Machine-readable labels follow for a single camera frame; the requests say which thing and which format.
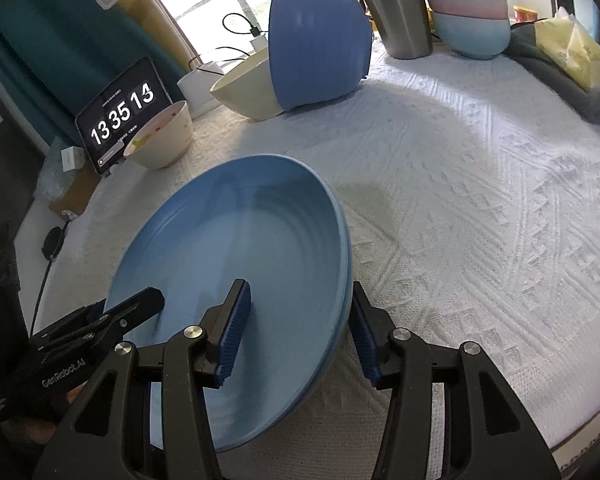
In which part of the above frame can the blue plate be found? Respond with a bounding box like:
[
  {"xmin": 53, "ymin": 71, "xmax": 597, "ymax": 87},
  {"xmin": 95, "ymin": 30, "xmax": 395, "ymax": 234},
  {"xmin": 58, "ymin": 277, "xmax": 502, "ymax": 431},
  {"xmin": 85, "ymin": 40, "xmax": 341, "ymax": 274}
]
[
  {"xmin": 215, "ymin": 197, "xmax": 353, "ymax": 452},
  {"xmin": 107, "ymin": 154, "xmax": 352, "ymax": 452}
]

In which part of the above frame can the pink strawberry bowl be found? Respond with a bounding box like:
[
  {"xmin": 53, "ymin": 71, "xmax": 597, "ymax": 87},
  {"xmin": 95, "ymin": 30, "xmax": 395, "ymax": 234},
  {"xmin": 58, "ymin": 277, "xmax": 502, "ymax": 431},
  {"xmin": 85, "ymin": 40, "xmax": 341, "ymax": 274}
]
[{"xmin": 123, "ymin": 101, "xmax": 194, "ymax": 170}]

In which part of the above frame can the cream yellow bowl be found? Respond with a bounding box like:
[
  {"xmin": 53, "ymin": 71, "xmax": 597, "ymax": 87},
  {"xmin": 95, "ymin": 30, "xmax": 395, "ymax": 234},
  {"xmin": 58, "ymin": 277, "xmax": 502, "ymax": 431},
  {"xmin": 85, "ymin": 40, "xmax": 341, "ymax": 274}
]
[{"xmin": 210, "ymin": 48, "xmax": 284, "ymax": 122}]

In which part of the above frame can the large blue bowl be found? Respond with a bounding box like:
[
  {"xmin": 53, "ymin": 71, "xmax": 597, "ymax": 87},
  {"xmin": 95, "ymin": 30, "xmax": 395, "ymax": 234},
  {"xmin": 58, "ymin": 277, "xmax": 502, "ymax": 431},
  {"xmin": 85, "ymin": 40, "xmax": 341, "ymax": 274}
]
[{"xmin": 268, "ymin": 0, "xmax": 373, "ymax": 110}]

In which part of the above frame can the cardboard box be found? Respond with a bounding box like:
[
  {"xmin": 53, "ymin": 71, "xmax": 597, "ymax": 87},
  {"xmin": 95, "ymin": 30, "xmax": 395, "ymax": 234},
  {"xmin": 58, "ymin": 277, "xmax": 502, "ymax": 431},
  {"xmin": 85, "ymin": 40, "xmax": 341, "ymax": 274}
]
[{"xmin": 48, "ymin": 164, "xmax": 100, "ymax": 221}]

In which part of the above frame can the white tablecloth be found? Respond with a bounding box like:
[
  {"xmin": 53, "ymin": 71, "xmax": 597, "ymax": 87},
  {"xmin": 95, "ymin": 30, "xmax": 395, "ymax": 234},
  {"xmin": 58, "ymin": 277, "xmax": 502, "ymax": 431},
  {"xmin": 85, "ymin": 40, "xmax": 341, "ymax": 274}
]
[{"xmin": 26, "ymin": 48, "xmax": 600, "ymax": 467}]

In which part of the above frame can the small white box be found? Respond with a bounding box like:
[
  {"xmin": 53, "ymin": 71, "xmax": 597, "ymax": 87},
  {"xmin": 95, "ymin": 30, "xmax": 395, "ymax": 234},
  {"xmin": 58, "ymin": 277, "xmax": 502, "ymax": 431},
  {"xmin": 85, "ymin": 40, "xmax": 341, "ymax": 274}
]
[{"xmin": 60, "ymin": 146, "xmax": 86, "ymax": 172}]

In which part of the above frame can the tablet showing clock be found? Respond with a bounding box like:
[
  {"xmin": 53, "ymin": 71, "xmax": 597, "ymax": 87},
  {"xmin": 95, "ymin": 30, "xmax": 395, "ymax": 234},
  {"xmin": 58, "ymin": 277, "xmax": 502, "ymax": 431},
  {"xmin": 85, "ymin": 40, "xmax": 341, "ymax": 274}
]
[{"xmin": 76, "ymin": 56, "xmax": 172, "ymax": 177}]

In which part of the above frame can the white charger plug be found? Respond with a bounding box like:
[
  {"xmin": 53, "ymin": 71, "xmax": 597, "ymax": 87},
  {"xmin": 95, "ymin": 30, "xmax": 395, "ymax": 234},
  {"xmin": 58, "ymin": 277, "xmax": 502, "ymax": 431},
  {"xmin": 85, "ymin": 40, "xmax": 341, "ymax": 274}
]
[{"xmin": 250, "ymin": 27, "xmax": 268, "ymax": 52}]

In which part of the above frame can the teal curtain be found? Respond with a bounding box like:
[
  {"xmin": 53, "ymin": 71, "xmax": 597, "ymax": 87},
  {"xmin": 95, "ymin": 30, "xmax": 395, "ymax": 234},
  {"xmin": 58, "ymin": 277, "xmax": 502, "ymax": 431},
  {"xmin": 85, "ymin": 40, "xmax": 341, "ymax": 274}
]
[{"xmin": 0, "ymin": 0, "xmax": 185, "ymax": 145}]

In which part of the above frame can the light blue bowl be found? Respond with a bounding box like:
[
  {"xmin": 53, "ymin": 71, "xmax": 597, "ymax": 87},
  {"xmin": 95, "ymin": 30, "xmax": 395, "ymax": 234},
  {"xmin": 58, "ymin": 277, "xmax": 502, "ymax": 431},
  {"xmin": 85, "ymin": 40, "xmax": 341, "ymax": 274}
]
[{"xmin": 432, "ymin": 12, "xmax": 510, "ymax": 60}]

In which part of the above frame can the yellow curtain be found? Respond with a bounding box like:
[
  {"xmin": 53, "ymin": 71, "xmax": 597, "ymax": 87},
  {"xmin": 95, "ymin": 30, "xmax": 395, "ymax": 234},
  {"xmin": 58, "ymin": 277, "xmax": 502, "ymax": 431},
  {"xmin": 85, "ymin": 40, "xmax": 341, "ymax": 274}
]
[{"xmin": 114, "ymin": 0, "xmax": 197, "ymax": 86}]

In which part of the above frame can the steel tumbler with lid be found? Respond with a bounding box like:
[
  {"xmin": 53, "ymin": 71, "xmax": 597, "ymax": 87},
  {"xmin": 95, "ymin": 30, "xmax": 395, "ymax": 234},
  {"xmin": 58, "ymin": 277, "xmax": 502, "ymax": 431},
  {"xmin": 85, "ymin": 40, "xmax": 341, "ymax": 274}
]
[{"xmin": 358, "ymin": 0, "xmax": 432, "ymax": 60}]

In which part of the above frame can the yellow red jar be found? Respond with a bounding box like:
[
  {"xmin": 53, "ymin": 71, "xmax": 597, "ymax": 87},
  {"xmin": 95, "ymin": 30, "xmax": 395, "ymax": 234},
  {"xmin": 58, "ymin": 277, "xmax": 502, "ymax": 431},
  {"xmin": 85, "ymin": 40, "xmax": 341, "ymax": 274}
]
[{"xmin": 513, "ymin": 6, "xmax": 539, "ymax": 23}]

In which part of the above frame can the black round cable device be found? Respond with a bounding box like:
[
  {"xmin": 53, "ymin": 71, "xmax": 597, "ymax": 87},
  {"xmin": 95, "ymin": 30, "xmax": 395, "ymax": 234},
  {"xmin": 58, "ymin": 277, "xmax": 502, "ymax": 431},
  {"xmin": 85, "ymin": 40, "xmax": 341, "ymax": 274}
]
[{"xmin": 41, "ymin": 226, "xmax": 66, "ymax": 261}]

